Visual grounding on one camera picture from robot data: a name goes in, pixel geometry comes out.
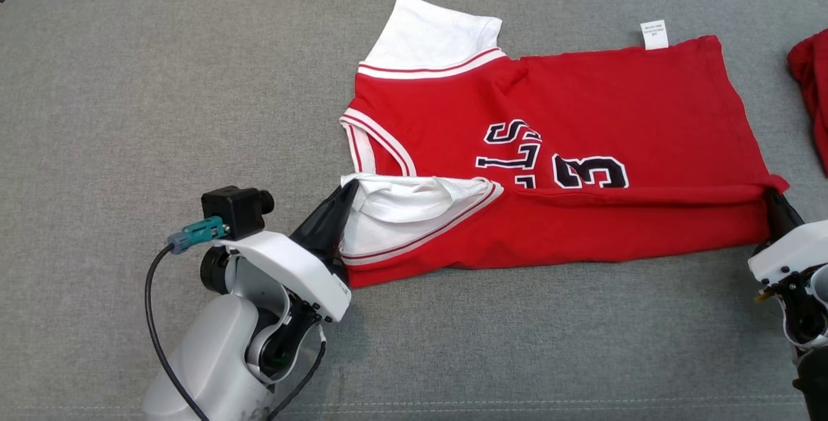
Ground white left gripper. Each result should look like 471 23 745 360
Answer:
215 179 360 325

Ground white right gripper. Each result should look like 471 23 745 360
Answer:
748 189 828 286

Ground red shorts with white stripe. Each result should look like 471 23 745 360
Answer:
787 28 828 176

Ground red white basketball jersey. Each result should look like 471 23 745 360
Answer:
340 0 790 289

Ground teal left camera connector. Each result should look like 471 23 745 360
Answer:
167 215 230 255

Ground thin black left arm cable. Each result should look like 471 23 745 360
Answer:
265 324 327 421

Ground black left camera cable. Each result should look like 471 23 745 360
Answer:
144 243 211 421

